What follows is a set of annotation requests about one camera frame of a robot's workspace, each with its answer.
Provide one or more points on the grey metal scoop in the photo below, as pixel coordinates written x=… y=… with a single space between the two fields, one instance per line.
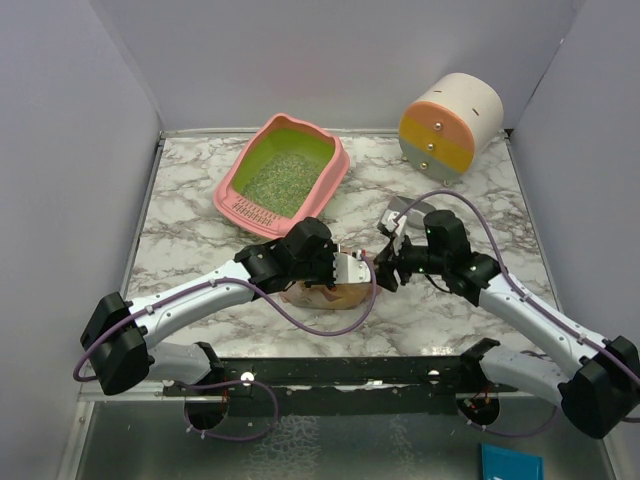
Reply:
x=415 y=215

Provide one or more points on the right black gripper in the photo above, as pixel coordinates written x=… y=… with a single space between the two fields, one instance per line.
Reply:
x=387 y=261

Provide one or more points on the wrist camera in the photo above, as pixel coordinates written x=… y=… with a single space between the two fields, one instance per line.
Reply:
x=350 y=267
x=393 y=226

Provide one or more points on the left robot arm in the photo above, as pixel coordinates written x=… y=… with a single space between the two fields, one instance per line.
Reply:
x=125 y=342

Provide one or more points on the blue card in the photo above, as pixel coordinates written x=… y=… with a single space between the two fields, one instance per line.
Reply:
x=504 y=464

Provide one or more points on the green cat litter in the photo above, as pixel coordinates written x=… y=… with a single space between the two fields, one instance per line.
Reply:
x=282 y=185

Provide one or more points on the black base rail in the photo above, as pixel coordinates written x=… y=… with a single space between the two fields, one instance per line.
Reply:
x=364 y=385

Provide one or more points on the round cream drawer cabinet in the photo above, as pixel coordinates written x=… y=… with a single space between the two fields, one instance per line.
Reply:
x=443 y=130

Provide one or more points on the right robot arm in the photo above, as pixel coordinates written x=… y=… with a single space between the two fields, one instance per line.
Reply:
x=592 y=379

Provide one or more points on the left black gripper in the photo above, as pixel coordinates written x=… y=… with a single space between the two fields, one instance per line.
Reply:
x=328 y=252

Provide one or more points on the pink green litter box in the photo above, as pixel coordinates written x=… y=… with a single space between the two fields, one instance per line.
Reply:
x=281 y=134

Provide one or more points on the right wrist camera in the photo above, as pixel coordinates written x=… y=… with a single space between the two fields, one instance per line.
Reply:
x=393 y=226

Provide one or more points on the peach cat litter bag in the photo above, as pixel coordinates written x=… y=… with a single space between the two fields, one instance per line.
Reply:
x=340 y=297

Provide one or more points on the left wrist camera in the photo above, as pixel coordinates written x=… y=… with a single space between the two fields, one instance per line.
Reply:
x=350 y=267

